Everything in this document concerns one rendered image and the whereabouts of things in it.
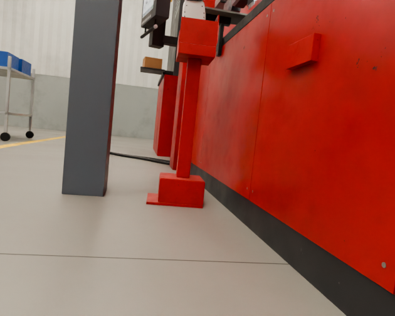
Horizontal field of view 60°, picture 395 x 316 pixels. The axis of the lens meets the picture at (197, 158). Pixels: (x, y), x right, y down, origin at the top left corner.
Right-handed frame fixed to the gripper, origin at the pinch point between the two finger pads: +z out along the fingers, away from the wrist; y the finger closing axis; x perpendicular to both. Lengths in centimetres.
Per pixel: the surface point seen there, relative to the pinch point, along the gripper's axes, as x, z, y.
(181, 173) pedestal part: -2, 60, 4
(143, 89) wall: -727, -54, 50
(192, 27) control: 4.9, -3.0, 1.1
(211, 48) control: 5.0, 5.2, -7.4
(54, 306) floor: 91, 71, 33
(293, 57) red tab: 57, 19, -23
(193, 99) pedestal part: -2.1, 26.3, -0.7
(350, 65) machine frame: 81, 25, -26
